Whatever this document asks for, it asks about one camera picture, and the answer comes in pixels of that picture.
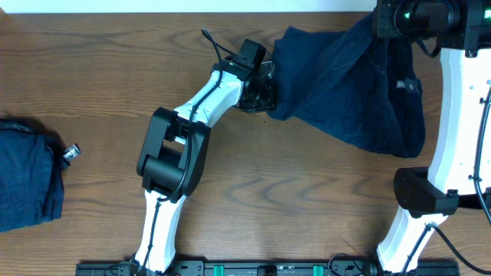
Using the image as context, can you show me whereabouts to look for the dark blue shorts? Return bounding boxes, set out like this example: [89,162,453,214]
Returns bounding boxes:
[269,15,426,158]

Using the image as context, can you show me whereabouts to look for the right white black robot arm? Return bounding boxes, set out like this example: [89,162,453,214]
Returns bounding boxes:
[367,0,490,275]

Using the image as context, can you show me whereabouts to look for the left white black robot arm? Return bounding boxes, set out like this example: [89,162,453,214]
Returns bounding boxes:
[130,57,276,275]

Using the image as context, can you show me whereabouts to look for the silver garment tag clip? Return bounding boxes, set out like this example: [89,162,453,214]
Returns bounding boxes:
[63,143,81,162]

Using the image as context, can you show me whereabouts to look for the folded dark blue garment pile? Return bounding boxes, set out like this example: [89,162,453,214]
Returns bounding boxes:
[1,120,70,232]

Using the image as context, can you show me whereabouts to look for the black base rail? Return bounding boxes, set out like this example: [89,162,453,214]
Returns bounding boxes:
[75,258,460,276]

